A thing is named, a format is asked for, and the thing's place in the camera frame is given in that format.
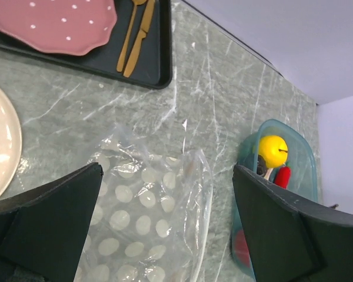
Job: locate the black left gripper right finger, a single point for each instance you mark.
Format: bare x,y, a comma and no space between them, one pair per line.
289,237

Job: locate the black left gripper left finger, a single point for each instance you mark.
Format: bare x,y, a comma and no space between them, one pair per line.
43,230

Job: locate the red toy apple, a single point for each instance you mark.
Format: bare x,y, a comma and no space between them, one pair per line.
241,249

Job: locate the clear polka dot zip bag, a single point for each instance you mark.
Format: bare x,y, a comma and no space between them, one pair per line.
151,217

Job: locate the red toy chili pepper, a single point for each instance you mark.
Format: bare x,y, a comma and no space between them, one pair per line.
283,176

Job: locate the dark brown toy chestnut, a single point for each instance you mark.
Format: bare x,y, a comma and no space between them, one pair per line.
261,166

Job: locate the teal transparent plastic container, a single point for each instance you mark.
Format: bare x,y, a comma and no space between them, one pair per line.
301,160

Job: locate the yellow toy lemon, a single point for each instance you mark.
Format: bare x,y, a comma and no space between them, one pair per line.
274,150

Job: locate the cream round plate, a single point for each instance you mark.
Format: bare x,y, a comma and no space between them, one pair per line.
10,141

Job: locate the black serving tray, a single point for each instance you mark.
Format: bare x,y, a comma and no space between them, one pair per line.
129,41

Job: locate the pink polka dot plate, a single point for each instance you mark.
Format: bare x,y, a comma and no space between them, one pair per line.
59,26

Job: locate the gold knife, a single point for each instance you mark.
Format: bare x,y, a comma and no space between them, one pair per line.
142,33

